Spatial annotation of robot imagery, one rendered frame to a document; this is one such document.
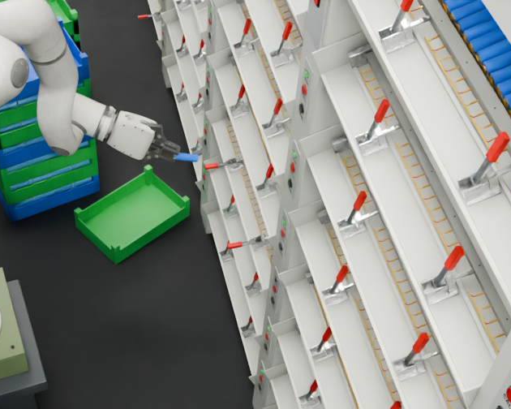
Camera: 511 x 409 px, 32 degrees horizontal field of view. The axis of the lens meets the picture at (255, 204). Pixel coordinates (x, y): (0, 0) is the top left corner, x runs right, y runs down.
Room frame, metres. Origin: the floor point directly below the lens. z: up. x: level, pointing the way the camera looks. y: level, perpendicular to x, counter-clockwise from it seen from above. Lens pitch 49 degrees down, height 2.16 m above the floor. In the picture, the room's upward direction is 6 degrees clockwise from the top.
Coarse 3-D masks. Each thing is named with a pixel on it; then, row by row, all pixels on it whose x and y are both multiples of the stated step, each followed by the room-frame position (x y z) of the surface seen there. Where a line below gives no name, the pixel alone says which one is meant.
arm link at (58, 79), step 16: (32, 64) 1.44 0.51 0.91; (48, 64) 1.43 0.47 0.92; (64, 64) 1.45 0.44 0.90; (48, 80) 1.44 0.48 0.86; (64, 80) 1.46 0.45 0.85; (48, 96) 1.45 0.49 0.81; (64, 96) 1.45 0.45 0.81; (48, 112) 1.43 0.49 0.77; (64, 112) 1.43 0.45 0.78; (48, 128) 1.42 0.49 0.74; (64, 128) 1.42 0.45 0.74; (48, 144) 1.44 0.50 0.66; (64, 144) 1.42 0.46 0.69
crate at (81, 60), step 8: (64, 32) 2.03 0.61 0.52; (72, 48) 1.98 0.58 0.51; (80, 56) 1.89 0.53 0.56; (80, 64) 1.89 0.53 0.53; (32, 72) 1.89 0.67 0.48; (80, 72) 1.88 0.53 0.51; (88, 72) 1.89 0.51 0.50; (32, 80) 1.80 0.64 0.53; (80, 80) 1.88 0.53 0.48; (24, 88) 1.78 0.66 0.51; (32, 88) 1.80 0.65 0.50; (24, 96) 1.78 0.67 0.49
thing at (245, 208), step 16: (208, 112) 1.76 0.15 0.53; (224, 112) 1.77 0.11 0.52; (224, 128) 1.74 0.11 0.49; (224, 144) 1.68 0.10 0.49; (224, 160) 1.63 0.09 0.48; (240, 176) 1.56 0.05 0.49; (240, 192) 1.51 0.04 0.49; (240, 208) 1.46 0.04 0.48; (256, 208) 1.46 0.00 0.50; (256, 224) 1.41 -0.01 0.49; (256, 256) 1.31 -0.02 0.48; (272, 256) 1.31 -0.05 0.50
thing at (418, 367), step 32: (320, 160) 1.09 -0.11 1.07; (352, 160) 1.08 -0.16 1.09; (320, 192) 1.02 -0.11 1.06; (352, 192) 1.00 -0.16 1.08; (352, 224) 0.93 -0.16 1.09; (384, 224) 0.92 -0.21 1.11; (352, 256) 0.88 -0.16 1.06; (384, 256) 0.87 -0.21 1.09; (384, 288) 0.82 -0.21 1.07; (384, 320) 0.77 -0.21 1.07; (416, 320) 0.76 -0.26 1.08; (384, 352) 0.71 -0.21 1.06; (416, 352) 0.68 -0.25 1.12; (416, 384) 0.66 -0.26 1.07; (448, 384) 0.66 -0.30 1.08
